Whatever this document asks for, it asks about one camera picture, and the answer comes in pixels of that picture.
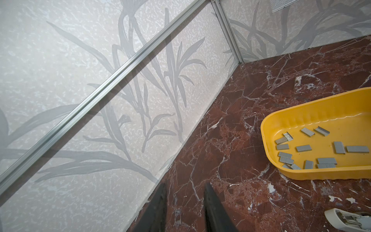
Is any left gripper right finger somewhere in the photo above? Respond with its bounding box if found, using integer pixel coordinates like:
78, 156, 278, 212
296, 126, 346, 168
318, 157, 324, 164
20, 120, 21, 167
204, 183, 238, 232

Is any white wire mesh basket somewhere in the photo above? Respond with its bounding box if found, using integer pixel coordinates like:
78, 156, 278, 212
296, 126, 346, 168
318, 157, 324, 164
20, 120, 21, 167
269, 0, 298, 13

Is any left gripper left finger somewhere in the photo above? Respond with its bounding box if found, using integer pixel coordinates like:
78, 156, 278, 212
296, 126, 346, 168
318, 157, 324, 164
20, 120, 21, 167
132, 183, 167, 232

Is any staple strip in tray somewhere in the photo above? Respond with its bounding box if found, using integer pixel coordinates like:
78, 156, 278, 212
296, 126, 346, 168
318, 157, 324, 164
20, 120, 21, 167
300, 128, 315, 137
346, 146, 370, 153
296, 145, 312, 152
317, 158, 337, 165

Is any yellow plastic tray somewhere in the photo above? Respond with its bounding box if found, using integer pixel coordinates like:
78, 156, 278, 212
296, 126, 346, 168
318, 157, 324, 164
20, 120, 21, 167
260, 88, 371, 180

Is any white mini stapler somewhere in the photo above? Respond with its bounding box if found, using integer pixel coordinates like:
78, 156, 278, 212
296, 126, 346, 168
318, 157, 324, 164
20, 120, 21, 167
324, 208, 371, 232

